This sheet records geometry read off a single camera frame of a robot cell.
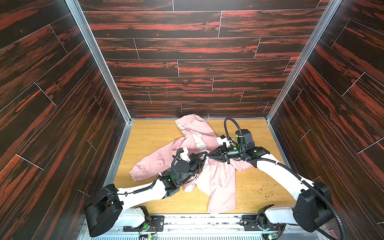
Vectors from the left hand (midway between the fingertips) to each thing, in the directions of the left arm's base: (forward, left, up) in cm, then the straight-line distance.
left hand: (210, 153), depth 71 cm
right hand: (+1, +1, -3) cm, 3 cm away
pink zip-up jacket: (+25, +5, -23) cm, 34 cm away
